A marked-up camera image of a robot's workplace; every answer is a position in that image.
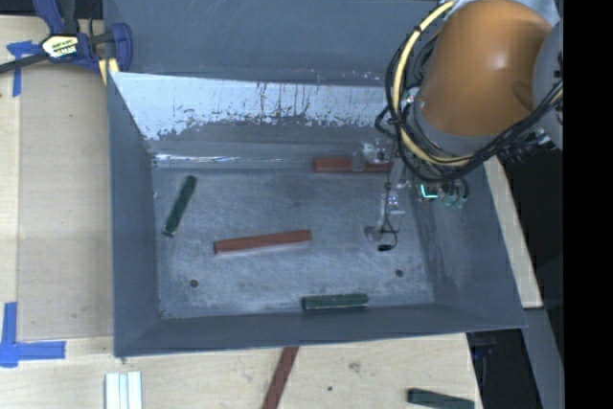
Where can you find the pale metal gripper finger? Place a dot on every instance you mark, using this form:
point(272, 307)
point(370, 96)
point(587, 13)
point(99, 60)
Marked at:
point(373, 151)
point(394, 204)

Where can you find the red-brown flat block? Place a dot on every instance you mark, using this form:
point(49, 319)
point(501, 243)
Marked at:
point(262, 242)
point(333, 165)
point(280, 378)

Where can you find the grey metal bin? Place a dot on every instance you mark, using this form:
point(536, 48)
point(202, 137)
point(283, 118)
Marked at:
point(287, 206)

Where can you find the dark green flat block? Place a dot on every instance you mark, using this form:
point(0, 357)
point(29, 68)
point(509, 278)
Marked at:
point(179, 206)
point(335, 302)
point(438, 399)

